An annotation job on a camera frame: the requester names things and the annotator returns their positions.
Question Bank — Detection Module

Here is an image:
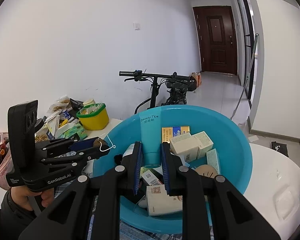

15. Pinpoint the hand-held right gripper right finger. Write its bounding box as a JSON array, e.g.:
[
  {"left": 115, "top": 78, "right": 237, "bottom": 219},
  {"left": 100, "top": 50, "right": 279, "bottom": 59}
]
[{"left": 161, "top": 142, "right": 287, "bottom": 240}]

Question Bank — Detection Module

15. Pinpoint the brown door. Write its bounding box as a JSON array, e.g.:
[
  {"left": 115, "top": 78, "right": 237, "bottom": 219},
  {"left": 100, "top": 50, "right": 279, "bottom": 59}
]
[{"left": 192, "top": 6, "right": 238, "bottom": 75}]

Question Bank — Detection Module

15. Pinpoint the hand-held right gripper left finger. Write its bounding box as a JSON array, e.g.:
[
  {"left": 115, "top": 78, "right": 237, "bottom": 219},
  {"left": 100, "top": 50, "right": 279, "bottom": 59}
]
[{"left": 19, "top": 141, "right": 143, "bottom": 240}]

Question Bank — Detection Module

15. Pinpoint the pale green box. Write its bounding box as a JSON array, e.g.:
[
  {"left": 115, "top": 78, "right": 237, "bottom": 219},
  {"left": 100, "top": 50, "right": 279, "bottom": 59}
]
[{"left": 206, "top": 148, "right": 221, "bottom": 174}]

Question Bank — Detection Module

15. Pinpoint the clear snack bag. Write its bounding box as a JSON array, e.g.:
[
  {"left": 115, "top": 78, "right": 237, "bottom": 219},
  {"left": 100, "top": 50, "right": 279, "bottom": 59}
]
[{"left": 49, "top": 96, "right": 73, "bottom": 113}]

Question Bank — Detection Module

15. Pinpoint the clear plastic box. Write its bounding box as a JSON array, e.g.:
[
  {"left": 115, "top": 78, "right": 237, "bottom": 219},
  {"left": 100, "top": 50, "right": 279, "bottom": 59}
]
[{"left": 272, "top": 184, "right": 300, "bottom": 220}]

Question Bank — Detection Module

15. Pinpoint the black bag on floor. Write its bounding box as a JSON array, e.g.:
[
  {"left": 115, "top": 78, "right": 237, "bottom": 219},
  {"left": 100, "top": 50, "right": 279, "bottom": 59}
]
[{"left": 270, "top": 141, "right": 289, "bottom": 157}]

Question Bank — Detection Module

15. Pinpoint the blue plastic basin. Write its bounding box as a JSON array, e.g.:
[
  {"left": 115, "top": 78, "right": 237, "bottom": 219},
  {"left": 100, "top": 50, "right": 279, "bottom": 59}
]
[{"left": 93, "top": 105, "right": 253, "bottom": 234}]

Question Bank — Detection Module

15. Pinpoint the person's left hand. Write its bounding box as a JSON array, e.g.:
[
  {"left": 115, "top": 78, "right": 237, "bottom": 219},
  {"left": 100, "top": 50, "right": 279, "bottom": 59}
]
[{"left": 10, "top": 184, "right": 55, "bottom": 212}]

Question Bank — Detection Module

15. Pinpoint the black snack bag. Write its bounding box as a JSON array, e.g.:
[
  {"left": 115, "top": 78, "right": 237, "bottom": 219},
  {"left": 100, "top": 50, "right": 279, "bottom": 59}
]
[{"left": 69, "top": 99, "right": 84, "bottom": 110}]

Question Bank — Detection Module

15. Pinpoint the large cream box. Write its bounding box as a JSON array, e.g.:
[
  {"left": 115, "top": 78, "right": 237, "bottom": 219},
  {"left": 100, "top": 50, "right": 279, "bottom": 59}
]
[{"left": 169, "top": 132, "right": 199, "bottom": 162}]

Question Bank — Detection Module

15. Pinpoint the brown-haired doll keychain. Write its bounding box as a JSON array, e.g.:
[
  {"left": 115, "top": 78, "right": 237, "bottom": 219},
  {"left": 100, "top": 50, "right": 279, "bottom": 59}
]
[{"left": 94, "top": 134, "right": 117, "bottom": 153}]

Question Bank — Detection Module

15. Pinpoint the black-framed glass door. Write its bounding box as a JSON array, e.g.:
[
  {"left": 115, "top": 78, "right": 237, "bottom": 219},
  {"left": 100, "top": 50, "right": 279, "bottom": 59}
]
[{"left": 236, "top": 0, "right": 257, "bottom": 103}]

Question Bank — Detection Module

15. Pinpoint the blue plaid shirt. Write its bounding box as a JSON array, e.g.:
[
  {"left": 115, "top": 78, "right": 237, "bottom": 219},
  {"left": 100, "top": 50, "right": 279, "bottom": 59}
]
[{"left": 54, "top": 160, "right": 213, "bottom": 240}]

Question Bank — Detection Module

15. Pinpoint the teal tube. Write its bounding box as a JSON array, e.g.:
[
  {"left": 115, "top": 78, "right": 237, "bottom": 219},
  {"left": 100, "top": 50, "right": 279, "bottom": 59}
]
[{"left": 139, "top": 112, "right": 163, "bottom": 168}]

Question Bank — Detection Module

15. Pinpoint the small cream box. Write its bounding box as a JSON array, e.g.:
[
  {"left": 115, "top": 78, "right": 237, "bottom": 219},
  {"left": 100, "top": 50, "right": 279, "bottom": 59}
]
[{"left": 192, "top": 131, "right": 214, "bottom": 159}]

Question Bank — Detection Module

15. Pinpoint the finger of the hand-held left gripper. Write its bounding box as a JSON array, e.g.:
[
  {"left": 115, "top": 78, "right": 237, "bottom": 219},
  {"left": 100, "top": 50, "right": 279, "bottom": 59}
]
[
  {"left": 35, "top": 137, "right": 102, "bottom": 157},
  {"left": 40, "top": 144, "right": 111, "bottom": 173}
]

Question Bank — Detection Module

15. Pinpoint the beige patterned box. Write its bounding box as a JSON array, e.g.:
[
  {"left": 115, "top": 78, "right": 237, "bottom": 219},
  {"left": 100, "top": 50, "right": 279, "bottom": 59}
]
[{"left": 146, "top": 185, "right": 183, "bottom": 216}]

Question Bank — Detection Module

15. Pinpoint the green tissue pack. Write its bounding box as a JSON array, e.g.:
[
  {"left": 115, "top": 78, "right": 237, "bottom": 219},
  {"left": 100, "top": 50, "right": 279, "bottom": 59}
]
[{"left": 55, "top": 122, "right": 88, "bottom": 141}]

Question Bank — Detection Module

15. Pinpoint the person's left forearm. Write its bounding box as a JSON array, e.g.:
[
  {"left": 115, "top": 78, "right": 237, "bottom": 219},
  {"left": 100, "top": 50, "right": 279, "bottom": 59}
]
[{"left": 0, "top": 189, "right": 43, "bottom": 240}]

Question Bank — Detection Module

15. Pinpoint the gold and blue box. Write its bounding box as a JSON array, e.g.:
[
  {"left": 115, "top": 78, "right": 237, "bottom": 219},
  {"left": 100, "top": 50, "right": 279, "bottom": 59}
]
[{"left": 161, "top": 126, "right": 190, "bottom": 144}]

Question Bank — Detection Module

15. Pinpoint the yellow bin green rim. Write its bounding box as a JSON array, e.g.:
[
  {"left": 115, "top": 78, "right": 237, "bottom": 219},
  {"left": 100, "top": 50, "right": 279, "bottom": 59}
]
[{"left": 76, "top": 103, "right": 110, "bottom": 130}]

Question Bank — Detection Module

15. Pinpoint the pink pouch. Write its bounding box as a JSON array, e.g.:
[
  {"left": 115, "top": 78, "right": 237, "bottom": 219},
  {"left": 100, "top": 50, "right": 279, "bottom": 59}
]
[{"left": 0, "top": 132, "right": 15, "bottom": 189}]

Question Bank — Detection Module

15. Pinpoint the black bicycle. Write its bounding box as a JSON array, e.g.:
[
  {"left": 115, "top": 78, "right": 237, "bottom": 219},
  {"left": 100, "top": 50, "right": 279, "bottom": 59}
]
[{"left": 119, "top": 69, "right": 198, "bottom": 115}]

